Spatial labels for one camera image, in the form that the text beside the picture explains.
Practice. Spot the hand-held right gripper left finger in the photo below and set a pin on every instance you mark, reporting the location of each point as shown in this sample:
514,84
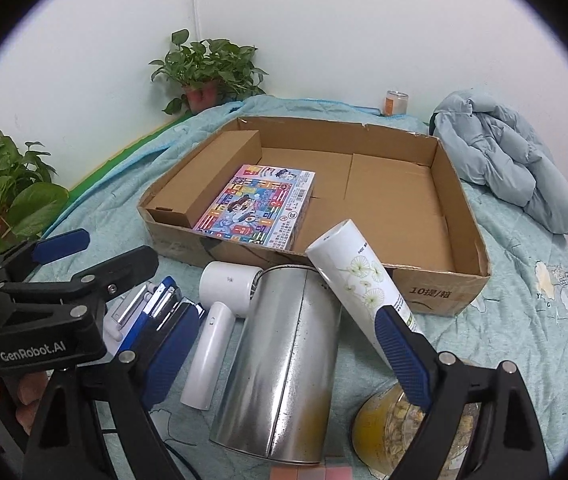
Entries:
169,355

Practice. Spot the blue and silver stapler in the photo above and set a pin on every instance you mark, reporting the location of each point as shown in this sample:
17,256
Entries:
159,300

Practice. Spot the colourful cartoon puzzle box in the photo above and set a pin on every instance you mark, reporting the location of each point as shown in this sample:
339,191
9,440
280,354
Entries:
254,205

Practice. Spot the small orange label jar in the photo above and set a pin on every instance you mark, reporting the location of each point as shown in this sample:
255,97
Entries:
396,104

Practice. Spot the glass jar yellow contents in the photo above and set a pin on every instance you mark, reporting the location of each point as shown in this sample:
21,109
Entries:
379,425

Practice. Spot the large leaf green plant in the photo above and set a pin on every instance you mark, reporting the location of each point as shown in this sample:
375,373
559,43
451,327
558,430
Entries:
24,200

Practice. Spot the potted plant red pot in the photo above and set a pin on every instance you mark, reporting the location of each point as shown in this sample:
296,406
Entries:
204,65

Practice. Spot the large cardboard box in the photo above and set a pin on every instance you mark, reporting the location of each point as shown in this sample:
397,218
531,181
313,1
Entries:
394,195

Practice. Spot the pastel puzzle cube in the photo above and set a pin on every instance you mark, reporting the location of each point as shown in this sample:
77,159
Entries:
314,474

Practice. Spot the white hair dryer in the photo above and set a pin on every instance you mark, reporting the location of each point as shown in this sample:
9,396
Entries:
209,355

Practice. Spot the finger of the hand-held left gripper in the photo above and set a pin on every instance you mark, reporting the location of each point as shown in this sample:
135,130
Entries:
59,247
119,270

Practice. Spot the silver metal tin can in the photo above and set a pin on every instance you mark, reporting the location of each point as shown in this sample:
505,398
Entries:
279,360

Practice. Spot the teal quilted blanket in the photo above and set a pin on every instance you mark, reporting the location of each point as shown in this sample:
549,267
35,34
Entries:
514,310

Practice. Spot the light blue puffer jacket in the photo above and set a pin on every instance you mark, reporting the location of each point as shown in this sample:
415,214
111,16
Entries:
504,160

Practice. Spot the white flower print tube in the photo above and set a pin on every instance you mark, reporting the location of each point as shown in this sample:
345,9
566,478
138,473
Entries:
359,270

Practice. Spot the green mat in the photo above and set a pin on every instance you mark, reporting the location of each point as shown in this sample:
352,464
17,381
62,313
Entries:
104,170

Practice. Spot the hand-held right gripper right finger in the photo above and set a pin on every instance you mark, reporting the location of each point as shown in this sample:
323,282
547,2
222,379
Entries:
404,355

